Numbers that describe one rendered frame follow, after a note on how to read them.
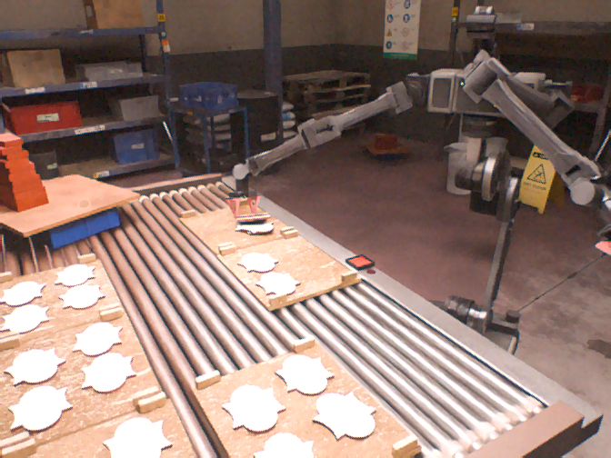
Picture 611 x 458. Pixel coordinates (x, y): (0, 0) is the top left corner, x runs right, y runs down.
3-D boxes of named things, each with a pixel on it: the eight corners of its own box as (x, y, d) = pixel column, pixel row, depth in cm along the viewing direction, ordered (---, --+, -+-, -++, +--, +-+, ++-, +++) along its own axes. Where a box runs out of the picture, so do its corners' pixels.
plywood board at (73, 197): (75, 177, 241) (75, 174, 241) (140, 197, 214) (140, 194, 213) (-36, 208, 205) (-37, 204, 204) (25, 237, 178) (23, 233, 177)
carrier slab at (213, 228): (251, 205, 232) (251, 202, 231) (297, 235, 200) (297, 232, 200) (179, 222, 215) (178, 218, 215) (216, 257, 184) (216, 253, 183)
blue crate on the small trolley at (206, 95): (206, 101, 540) (204, 81, 532) (240, 106, 513) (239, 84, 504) (179, 106, 512) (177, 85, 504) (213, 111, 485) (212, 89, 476)
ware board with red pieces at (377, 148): (361, 153, 662) (362, 132, 651) (396, 150, 671) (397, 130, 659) (374, 163, 617) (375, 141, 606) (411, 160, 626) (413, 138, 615)
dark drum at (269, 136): (263, 159, 638) (259, 88, 602) (291, 170, 596) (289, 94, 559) (223, 168, 605) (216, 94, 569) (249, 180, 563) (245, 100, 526)
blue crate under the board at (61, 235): (82, 209, 230) (77, 189, 226) (122, 224, 213) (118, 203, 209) (14, 232, 208) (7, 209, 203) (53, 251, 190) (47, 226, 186)
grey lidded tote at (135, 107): (147, 111, 607) (145, 91, 597) (162, 115, 583) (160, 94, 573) (108, 117, 575) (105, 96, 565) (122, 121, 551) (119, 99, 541)
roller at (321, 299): (195, 194, 261) (195, 184, 259) (506, 450, 108) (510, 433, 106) (186, 195, 259) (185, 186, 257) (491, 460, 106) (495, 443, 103)
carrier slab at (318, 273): (298, 238, 198) (298, 234, 198) (361, 282, 166) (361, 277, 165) (216, 259, 183) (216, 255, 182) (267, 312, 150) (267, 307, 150)
